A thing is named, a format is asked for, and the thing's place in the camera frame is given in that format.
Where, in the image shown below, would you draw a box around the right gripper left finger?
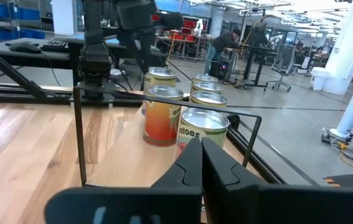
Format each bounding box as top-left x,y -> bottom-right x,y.
44,138 -> 202,224

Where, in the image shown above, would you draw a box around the black standing desk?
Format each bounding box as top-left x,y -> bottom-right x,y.
240,43 -> 278,88

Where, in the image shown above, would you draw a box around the white column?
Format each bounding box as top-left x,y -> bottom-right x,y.
321,0 -> 353,96

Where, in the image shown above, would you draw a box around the person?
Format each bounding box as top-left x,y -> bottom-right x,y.
203,28 -> 243,76

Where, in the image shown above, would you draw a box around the black computer tower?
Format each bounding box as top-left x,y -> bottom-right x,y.
215,61 -> 230,80

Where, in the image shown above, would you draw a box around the blue tomatoes label tin can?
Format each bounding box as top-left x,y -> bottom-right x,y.
176,107 -> 230,158

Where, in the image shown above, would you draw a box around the red storage bins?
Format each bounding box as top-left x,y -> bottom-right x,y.
168,18 -> 199,43

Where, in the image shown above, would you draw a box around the black computer mouse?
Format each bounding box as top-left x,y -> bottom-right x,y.
8,40 -> 42,54

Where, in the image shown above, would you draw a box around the white trash bin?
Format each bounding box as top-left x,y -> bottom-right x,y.
309,67 -> 332,91

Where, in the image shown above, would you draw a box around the white pillar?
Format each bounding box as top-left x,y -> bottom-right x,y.
51,0 -> 78,37

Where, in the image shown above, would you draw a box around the black aluminium table frame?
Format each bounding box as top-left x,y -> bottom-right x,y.
0,40 -> 289,185

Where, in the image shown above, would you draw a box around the tin can silver lid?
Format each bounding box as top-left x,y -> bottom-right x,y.
189,90 -> 228,110
191,73 -> 219,84
190,81 -> 224,94

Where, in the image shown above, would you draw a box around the grey office chair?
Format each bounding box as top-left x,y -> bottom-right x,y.
265,43 -> 302,93

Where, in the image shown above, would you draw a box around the black keyboard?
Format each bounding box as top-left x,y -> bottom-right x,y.
40,36 -> 70,53

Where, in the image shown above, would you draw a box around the black wire arch frame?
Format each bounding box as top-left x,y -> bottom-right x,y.
72,84 -> 263,187

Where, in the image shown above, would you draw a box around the orange label tin can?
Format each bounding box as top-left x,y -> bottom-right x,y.
144,67 -> 177,91
143,85 -> 185,147

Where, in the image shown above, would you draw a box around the black monitor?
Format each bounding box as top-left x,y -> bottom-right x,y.
250,21 -> 269,47

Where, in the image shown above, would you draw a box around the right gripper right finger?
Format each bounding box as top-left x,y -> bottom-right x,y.
202,137 -> 353,224

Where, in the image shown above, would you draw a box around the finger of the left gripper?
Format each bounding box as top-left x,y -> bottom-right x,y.
141,30 -> 156,71
125,30 -> 144,75

